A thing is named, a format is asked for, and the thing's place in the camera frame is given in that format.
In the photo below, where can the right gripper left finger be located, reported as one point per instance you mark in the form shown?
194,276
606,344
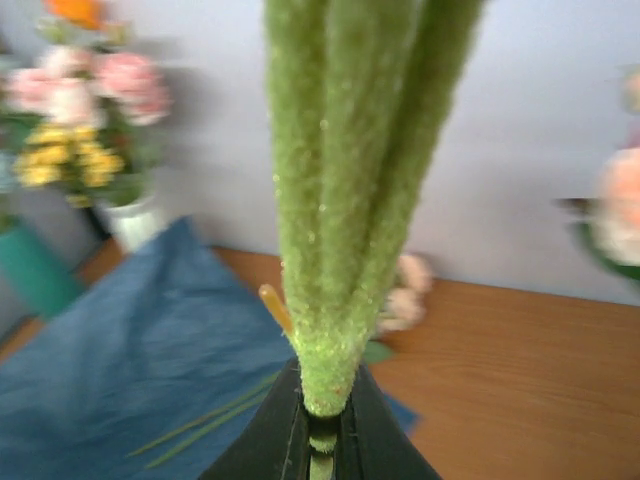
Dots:
275,444

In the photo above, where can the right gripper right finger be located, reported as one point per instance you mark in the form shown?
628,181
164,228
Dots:
372,445

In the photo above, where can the blue paper bouquet wrapper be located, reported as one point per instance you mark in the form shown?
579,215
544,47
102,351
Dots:
169,335

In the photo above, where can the pink yellow flower bouquet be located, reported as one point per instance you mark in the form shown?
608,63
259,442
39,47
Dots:
329,346

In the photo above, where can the peach rose stem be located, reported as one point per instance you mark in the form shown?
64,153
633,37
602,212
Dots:
607,225

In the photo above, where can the yellow flower stem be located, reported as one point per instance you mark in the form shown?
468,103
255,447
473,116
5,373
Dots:
358,93

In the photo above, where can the white ribbed vase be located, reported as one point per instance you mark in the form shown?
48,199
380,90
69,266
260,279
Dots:
136,223

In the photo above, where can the teal cylindrical vase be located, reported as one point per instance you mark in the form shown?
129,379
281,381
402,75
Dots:
36,273

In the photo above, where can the pink yellow flowers white vase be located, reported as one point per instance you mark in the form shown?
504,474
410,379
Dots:
80,118

